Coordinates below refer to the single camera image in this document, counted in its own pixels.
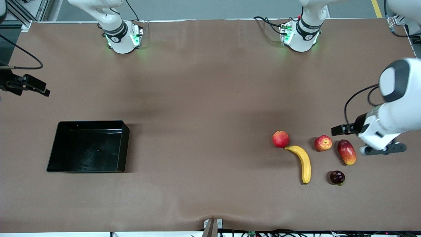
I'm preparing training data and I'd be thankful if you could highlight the red yellow apple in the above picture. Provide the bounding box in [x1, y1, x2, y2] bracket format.
[314, 135, 333, 152]

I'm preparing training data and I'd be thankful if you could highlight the yellow banana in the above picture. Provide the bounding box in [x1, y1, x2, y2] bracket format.
[284, 145, 311, 185]

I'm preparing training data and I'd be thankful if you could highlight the black plastic box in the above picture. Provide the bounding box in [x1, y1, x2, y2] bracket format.
[46, 120, 130, 173]

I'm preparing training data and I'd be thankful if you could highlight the red orange mango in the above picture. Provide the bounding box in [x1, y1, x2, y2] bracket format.
[337, 139, 357, 166]

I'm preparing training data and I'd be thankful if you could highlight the dark purple mangosteen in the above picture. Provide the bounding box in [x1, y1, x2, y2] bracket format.
[330, 170, 346, 186]

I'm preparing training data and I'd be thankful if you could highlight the red pomegranate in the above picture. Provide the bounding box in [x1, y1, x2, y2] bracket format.
[272, 130, 290, 148]

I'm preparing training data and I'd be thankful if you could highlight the brown table cover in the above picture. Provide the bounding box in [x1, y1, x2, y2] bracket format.
[0, 18, 421, 234]

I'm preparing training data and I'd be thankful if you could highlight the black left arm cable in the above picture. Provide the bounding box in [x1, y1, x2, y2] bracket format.
[344, 0, 421, 125]

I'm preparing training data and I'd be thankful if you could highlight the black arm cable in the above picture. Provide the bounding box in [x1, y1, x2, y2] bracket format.
[344, 0, 421, 125]
[0, 34, 44, 70]

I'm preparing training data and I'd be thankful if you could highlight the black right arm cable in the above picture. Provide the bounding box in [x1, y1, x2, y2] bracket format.
[0, 34, 44, 70]

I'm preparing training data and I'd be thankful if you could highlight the aluminium frame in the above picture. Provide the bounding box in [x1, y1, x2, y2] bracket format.
[7, 0, 50, 32]

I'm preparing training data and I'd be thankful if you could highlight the black right base cable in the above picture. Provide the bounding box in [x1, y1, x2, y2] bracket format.
[125, 0, 140, 22]

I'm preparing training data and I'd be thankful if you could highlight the black base cable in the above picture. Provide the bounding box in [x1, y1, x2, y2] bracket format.
[253, 16, 291, 35]
[125, 0, 140, 22]

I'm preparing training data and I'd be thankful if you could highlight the black left base cable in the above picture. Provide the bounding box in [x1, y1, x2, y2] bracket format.
[253, 16, 291, 35]

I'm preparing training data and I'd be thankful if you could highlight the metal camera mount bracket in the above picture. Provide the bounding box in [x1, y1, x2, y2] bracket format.
[202, 218, 223, 237]

